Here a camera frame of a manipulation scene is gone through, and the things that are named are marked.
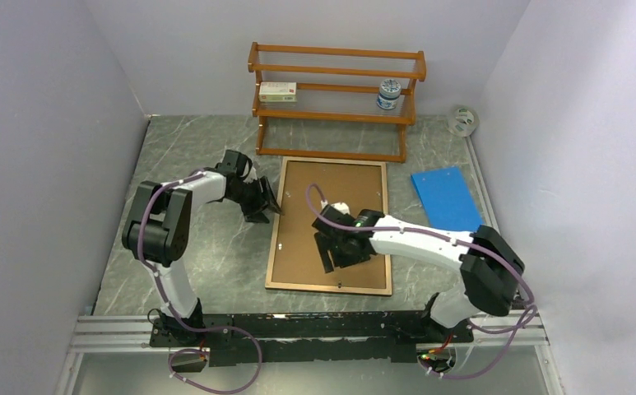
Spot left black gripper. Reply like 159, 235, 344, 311
228, 177, 283, 225

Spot brown cardboard backing board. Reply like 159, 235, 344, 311
272, 162, 387, 290

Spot picture frame black and gold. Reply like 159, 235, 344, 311
264, 156, 394, 297

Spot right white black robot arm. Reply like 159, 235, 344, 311
312, 204, 525, 342

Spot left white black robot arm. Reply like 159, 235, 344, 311
122, 150, 281, 346

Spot white red small box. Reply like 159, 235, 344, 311
258, 81, 297, 103

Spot blue clipboard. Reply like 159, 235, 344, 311
411, 166, 484, 232

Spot orange wooden shelf rack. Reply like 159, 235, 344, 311
247, 42, 427, 163

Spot blue white ceramic jar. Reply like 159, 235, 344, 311
376, 78, 402, 110

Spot clear tape roll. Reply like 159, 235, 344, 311
447, 105, 480, 137

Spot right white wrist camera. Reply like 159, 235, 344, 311
329, 202, 350, 215

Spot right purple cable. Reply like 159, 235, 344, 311
304, 182, 540, 381

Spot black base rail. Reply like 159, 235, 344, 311
149, 310, 474, 367

